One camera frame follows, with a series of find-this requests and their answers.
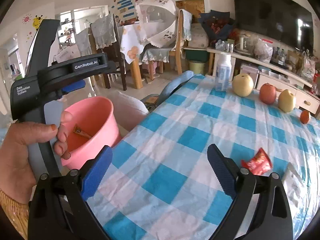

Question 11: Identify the pink plastic bucket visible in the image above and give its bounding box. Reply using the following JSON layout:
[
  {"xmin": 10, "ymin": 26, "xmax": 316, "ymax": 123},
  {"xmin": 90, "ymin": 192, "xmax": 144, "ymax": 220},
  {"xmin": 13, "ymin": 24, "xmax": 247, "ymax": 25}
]
[{"xmin": 62, "ymin": 96, "xmax": 122, "ymax": 170}]

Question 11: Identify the yellow knit sleeve forearm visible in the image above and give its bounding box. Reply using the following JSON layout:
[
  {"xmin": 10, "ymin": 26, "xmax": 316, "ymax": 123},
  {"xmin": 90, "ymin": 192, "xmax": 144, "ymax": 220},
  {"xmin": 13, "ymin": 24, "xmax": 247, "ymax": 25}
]
[{"xmin": 1, "ymin": 190, "xmax": 29, "ymax": 239}]

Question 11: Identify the cardboard trash in bucket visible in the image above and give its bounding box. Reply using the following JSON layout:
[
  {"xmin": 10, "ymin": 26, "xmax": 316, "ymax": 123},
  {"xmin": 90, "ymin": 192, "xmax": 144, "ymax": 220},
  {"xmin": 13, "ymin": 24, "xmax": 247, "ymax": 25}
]
[{"xmin": 73, "ymin": 125, "xmax": 92, "ymax": 139}]

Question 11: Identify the person's left hand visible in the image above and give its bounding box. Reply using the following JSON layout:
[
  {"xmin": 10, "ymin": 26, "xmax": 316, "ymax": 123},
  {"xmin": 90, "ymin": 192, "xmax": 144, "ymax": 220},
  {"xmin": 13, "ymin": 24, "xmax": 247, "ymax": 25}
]
[{"xmin": 1, "ymin": 111, "xmax": 73, "ymax": 204}]

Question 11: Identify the small red candy wrapper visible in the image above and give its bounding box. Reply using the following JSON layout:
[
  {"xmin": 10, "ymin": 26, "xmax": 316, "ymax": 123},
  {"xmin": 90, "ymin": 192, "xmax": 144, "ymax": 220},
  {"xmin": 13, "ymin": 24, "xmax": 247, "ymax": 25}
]
[{"xmin": 241, "ymin": 147, "xmax": 273, "ymax": 176}]

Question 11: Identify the blue white checkered tablecloth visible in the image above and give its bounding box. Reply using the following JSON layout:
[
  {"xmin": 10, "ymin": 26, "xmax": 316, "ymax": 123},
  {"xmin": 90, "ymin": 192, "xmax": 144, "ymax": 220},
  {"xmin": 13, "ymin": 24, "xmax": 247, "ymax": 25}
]
[{"xmin": 88, "ymin": 75, "xmax": 319, "ymax": 239}]

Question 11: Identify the white cushion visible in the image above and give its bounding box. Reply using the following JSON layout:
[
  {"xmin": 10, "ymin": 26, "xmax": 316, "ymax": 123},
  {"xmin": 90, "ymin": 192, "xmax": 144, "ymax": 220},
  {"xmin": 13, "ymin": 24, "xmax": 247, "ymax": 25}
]
[{"xmin": 107, "ymin": 91, "xmax": 149, "ymax": 132}]

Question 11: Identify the dark wooden chair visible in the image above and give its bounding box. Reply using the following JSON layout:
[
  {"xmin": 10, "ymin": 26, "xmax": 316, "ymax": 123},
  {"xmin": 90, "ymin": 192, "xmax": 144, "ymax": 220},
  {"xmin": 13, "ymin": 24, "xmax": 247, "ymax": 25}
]
[{"xmin": 91, "ymin": 14, "xmax": 127, "ymax": 91}]

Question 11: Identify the small orange tangerine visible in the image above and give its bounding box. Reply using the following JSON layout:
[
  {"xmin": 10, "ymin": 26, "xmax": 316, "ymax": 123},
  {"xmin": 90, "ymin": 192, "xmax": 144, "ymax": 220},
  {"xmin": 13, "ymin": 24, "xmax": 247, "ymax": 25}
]
[{"xmin": 300, "ymin": 110, "xmax": 311, "ymax": 124}]

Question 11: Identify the yellow pear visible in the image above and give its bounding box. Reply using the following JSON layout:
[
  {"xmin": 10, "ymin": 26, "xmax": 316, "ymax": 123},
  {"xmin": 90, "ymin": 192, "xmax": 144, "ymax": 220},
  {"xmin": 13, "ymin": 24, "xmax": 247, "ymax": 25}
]
[
  {"xmin": 232, "ymin": 74, "xmax": 254, "ymax": 97},
  {"xmin": 278, "ymin": 89, "xmax": 296, "ymax": 113}
]

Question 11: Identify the red apple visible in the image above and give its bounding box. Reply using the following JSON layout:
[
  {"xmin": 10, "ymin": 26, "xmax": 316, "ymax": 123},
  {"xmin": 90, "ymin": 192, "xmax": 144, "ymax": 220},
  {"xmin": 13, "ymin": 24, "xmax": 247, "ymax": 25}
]
[{"xmin": 259, "ymin": 83, "xmax": 277, "ymax": 105}]

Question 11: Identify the owl pattern stool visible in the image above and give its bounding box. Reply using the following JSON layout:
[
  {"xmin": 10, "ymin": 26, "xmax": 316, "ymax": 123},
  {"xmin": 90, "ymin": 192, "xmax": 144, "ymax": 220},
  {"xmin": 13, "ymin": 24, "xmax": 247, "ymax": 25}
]
[{"xmin": 141, "ymin": 94, "xmax": 159, "ymax": 112}]

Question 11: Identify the wooden dining table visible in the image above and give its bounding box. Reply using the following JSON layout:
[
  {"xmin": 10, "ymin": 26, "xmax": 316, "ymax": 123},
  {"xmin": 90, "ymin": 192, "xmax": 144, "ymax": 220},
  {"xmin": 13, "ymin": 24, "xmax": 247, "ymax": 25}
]
[{"xmin": 120, "ymin": 23, "xmax": 176, "ymax": 90}]

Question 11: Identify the pink storage box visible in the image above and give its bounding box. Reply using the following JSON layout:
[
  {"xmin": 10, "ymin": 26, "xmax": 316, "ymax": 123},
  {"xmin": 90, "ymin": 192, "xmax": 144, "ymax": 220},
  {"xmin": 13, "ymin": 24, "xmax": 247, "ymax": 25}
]
[{"xmin": 240, "ymin": 63, "xmax": 259, "ymax": 88}]

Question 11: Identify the white tv cabinet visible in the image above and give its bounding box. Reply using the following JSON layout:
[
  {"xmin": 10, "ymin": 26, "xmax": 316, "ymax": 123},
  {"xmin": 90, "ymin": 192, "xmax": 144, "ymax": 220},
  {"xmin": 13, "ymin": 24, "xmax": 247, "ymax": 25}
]
[{"xmin": 206, "ymin": 47, "xmax": 320, "ymax": 116}]

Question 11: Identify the white spray bottle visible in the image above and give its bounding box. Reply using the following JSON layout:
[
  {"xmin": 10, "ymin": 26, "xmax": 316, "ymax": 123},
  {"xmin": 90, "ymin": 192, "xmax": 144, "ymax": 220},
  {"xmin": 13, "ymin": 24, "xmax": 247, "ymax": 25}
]
[{"xmin": 215, "ymin": 53, "xmax": 232, "ymax": 91}]

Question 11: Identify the green waste bin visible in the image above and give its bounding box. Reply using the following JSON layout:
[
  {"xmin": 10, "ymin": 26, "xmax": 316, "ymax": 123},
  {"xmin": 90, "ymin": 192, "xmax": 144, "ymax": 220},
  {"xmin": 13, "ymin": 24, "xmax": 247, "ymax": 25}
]
[{"xmin": 189, "ymin": 61, "xmax": 206, "ymax": 75}]

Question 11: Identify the light wooden chair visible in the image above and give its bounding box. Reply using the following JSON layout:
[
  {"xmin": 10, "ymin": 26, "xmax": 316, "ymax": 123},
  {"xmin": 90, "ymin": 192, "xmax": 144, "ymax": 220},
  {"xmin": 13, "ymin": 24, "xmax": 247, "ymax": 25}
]
[{"xmin": 142, "ymin": 9, "xmax": 193, "ymax": 81}]

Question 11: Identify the white mesh food cover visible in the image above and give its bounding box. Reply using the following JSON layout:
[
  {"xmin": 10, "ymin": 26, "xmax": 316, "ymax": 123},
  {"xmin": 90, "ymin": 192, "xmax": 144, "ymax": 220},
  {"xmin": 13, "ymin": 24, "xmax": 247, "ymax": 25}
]
[{"xmin": 136, "ymin": 0, "xmax": 177, "ymax": 48}]

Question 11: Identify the dark flower bouquet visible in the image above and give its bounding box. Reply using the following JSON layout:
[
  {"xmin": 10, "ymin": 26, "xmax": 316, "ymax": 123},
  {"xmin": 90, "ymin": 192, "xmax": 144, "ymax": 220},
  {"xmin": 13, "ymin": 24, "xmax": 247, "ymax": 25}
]
[{"xmin": 198, "ymin": 10, "xmax": 235, "ymax": 47}]

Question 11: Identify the black television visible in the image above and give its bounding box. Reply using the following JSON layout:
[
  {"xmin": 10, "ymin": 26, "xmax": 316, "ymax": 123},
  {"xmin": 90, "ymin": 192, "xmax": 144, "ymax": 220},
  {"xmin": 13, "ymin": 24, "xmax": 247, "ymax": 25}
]
[{"xmin": 234, "ymin": 0, "xmax": 313, "ymax": 52}]

